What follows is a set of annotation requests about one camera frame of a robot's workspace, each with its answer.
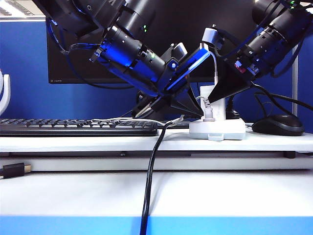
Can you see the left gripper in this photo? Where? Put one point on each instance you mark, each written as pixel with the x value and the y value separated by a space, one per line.
pixel 174 73

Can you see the white curved stand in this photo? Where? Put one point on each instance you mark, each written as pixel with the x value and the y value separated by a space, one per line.
pixel 6 95

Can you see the white desk riser board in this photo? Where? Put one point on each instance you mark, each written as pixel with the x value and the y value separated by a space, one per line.
pixel 73 144

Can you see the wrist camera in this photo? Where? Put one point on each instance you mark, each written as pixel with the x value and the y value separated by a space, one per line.
pixel 179 50
pixel 209 36

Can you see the black computer monitor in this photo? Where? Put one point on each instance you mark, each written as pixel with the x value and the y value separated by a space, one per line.
pixel 176 19

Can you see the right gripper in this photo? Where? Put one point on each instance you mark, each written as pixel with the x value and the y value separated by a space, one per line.
pixel 240 66

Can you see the white charger block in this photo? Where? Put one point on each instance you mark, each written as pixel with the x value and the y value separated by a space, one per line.
pixel 218 110

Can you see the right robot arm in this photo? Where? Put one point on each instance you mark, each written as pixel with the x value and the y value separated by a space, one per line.
pixel 281 27

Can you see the black keyboard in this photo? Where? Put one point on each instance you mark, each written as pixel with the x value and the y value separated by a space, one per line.
pixel 73 128

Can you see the black Logitech mouse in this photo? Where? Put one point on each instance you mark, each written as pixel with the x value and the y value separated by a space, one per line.
pixel 278 124

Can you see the white power strip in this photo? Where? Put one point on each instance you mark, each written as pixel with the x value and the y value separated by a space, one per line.
pixel 227 129

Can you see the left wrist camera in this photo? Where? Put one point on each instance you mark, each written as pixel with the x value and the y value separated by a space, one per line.
pixel 179 50

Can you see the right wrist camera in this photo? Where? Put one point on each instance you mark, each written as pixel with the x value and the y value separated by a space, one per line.
pixel 209 36

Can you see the grey partition post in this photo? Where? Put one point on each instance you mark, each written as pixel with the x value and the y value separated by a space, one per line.
pixel 295 98

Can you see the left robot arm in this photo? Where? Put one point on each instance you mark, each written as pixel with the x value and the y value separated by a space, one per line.
pixel 127 49

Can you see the black HDMI connector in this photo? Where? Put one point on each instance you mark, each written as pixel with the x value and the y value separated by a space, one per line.
pixel 13 170

